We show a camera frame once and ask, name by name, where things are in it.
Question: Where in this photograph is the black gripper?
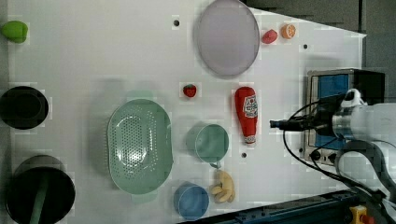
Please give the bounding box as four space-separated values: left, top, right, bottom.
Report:
269 94 345 135

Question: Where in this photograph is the red ketchup bottle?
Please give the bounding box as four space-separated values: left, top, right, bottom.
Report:
234 87 258 145

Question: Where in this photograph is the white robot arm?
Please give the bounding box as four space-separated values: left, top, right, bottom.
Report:
270 89 395 217

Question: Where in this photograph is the green strainer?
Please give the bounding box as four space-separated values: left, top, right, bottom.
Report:
106 91 174 204

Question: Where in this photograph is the silver toaster oven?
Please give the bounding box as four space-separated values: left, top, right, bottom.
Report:
303 68 385 165

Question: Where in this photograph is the orange slice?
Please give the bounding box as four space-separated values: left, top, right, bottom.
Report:
281 24 296 39

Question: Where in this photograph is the red strawberry near plate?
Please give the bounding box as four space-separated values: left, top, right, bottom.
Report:
262 29 278 44

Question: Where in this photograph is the yellow red emergency button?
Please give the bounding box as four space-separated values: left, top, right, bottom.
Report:
349 205 375 224

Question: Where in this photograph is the green cup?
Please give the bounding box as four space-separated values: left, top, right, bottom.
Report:
186 123 230 169

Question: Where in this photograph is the yellow banana bunch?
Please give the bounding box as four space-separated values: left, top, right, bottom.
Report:
210 170 235 203

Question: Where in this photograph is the grey round plate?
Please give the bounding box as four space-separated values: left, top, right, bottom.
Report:
195 0 260 76

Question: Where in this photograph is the small red strawberry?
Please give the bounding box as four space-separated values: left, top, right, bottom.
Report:
183 84 197 98

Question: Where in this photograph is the blue cup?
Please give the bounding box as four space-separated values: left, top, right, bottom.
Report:
174 182 209 221

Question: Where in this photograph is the black pot with green utensil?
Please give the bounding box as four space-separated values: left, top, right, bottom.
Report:
6 155 76 224

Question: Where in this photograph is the green pepper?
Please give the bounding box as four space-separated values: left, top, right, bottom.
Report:
1 21 28 44

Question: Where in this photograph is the black cable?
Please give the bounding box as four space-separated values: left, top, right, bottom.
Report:
282 99 390 203

